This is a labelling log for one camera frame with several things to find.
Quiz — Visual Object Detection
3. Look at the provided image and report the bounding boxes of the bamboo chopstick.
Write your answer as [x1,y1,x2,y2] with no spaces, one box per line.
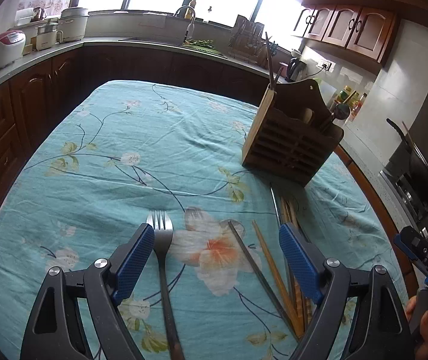
[252,220,303,339]

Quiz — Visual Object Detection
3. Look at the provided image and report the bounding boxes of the wooden knife rack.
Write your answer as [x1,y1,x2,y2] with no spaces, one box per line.
[228,15,267,67]

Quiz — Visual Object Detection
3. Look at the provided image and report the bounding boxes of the right hand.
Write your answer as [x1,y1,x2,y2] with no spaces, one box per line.
[404,294,428,360]

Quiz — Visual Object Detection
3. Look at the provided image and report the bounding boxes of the white red rice cooker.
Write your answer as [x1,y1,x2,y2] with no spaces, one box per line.
[0,30,26,69]

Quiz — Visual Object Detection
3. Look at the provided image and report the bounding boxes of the silver fork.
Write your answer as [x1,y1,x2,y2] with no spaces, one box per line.
[146,211,185,360]

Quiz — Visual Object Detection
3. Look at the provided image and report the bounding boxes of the dark metal chopstick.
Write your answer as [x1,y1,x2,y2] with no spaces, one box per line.
[228,220,299,341]

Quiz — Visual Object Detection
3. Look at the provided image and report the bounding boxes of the chrome sink faucet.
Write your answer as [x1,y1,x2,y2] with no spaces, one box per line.
[173,5,197,44]

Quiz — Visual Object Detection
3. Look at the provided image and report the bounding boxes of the black wok with lid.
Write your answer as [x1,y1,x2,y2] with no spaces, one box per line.
[386,118,428,205]

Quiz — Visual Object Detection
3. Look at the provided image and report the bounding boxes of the silver metal chopstick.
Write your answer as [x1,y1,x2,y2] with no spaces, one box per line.
[269,184,284,228]

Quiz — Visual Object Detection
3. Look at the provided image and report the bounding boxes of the dark wooden chopstick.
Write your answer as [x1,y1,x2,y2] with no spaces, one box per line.
[265,31,275,91]

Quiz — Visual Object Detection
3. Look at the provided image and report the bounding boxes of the small white electric pot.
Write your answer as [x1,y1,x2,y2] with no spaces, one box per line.
[35,23,64,51]

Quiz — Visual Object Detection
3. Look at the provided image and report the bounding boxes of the small metal spoon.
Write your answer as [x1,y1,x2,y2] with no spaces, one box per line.
[326,103,351,128]

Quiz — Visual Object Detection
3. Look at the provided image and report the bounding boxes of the large white cooker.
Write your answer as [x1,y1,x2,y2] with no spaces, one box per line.
[57,7,88,43]

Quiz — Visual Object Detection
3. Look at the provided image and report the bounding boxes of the teal floral tablecloth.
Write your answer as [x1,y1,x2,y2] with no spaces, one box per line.
[0,80,408,359]

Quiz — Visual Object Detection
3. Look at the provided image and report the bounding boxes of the steel electric kettle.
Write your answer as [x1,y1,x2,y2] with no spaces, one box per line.
[286,57,306,82]

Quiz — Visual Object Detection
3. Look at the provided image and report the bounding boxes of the dark metal fork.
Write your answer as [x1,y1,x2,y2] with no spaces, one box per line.
[273,66,284,87]

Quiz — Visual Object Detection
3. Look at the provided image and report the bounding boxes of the wooden utensil holder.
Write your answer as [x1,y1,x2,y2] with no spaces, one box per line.
[241,79,344,187]

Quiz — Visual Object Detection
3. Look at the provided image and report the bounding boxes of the upper wooden wall cabinets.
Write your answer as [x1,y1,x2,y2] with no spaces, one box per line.
[294,0,428,65]

